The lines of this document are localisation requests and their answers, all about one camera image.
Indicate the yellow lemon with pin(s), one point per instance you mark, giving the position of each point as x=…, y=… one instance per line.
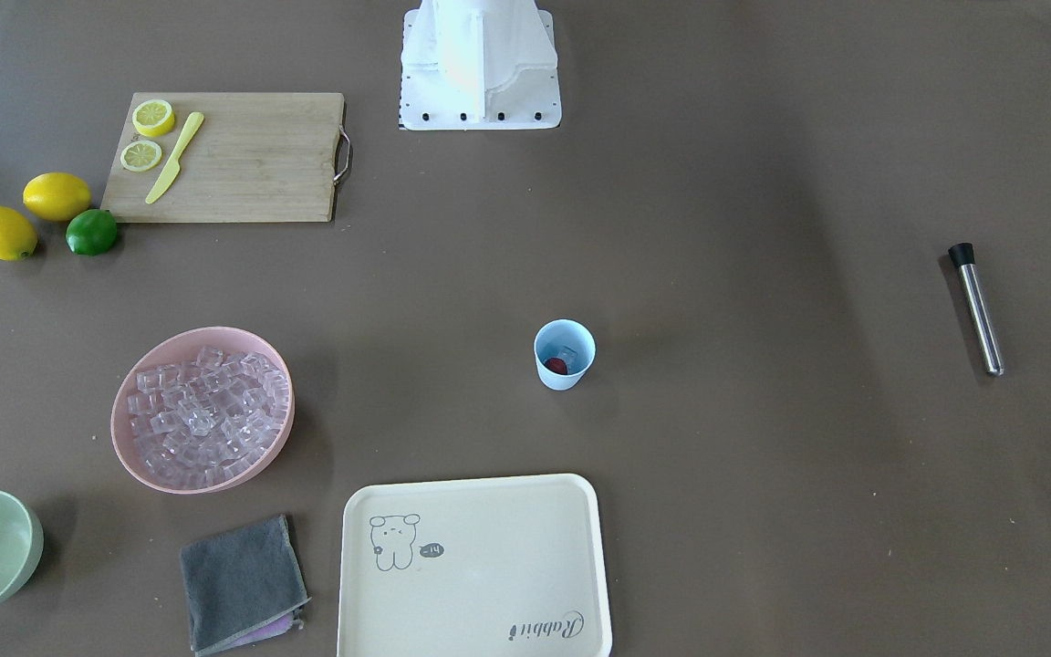
x=57, y=196
x=18, y=237

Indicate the cream rabbit tray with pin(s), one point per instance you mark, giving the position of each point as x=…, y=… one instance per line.
x=505, y=566

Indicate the red strawberry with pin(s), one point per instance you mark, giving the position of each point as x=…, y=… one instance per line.
x=557, y=365

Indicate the green lime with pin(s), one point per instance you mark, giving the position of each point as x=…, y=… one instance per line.
x=92, y=232

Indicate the wooden cutting board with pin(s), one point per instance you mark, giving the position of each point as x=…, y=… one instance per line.
x=258, y=157

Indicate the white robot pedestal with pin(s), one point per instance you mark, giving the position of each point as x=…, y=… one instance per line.
x=479, y=65

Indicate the light blue plastic cup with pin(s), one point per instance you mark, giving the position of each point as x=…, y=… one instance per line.
x=563, y=332

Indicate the yellow plastic knife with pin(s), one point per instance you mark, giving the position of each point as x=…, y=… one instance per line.
x=172, y=166

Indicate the steel muddler black tip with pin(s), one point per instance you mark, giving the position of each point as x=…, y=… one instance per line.
x=963, y=259

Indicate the lemon half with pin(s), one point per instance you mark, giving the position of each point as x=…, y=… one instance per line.
x=153, y=118

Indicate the ice cube in cup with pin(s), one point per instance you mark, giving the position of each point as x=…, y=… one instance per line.
x=567, y=355

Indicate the lemon slice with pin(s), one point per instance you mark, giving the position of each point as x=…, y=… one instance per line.
x=141, y=156

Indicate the pink bowl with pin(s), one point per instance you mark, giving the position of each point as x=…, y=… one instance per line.
x=205, y=411

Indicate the grey folded cloth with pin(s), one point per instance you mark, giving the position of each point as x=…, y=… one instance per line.
x=242, y=586

